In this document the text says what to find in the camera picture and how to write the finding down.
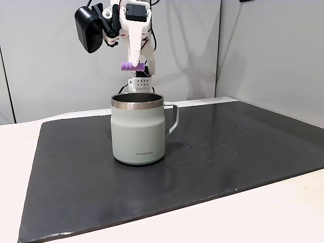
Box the pale green steel mug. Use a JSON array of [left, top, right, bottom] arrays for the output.
[[110, 92, 180, 166]]

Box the purple pen grip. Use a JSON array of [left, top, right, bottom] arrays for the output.
[[120, 61, 149, 73]]

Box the black camera bracket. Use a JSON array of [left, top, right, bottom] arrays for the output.
[[91, 3, 120, 38]]

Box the black table mat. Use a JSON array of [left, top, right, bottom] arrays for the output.
[[17, 100, 324, 243]]

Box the black oval camera box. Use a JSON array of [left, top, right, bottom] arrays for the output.
[[73, 6, 104, 54]]

